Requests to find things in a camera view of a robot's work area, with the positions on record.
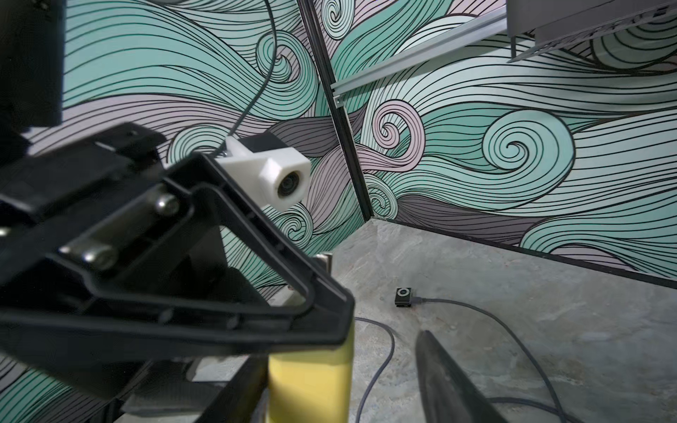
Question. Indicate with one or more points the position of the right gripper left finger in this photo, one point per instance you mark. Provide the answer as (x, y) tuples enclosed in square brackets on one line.
[(237, 402)]

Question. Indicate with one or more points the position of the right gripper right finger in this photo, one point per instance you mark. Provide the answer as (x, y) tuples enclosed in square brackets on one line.
[(447, 394)]

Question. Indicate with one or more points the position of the small black square device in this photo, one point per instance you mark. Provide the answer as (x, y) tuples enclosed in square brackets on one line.
[(403, 297)]

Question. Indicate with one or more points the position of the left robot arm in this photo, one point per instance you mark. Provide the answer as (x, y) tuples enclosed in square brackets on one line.
[(32, 54)]

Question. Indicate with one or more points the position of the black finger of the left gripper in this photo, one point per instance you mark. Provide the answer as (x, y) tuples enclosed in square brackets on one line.
[(110, 260)]

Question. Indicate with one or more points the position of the yellow charger cube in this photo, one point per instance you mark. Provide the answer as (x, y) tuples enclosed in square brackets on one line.
[(313, 386)]

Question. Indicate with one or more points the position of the black wall shelf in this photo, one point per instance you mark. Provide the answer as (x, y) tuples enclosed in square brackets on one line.
[(537, 27)]

